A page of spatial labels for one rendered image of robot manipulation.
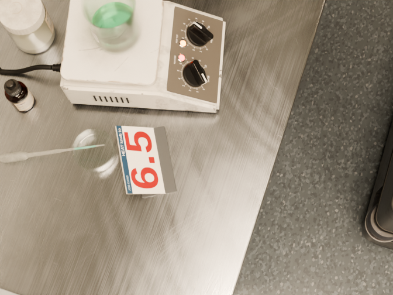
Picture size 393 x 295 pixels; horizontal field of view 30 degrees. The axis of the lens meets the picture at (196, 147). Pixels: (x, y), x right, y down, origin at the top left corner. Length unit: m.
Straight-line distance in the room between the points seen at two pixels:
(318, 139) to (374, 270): 0.33
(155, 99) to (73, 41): 0.12
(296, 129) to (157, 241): 0.88
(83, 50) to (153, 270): 0.29
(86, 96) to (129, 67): 0.08
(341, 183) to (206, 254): 0.85
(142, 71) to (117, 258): 0.24
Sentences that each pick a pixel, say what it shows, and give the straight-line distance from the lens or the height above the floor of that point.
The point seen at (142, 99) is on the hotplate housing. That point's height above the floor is 0.80.
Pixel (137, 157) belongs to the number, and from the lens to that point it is 0.94.
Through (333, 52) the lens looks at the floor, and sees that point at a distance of 1.84.
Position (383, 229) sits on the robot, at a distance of 1.50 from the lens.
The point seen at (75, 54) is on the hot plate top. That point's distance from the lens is 0.93.
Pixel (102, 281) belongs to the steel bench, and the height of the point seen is 0.75.
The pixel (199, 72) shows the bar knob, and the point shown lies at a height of 0.81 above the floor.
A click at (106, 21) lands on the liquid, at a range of 0.91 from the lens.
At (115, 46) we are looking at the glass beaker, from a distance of 0.89.
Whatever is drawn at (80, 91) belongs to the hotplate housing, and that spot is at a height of 0.81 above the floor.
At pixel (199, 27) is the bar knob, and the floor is 0.82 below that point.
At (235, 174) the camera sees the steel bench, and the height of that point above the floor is 0.75.
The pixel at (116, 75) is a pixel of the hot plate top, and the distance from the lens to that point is 0.91.
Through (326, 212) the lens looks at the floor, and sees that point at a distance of 1.72.
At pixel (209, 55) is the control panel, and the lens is 0.96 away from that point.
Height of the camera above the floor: 1.67
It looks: 74 degrees down
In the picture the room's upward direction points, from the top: 7 degrees counter-clockwise
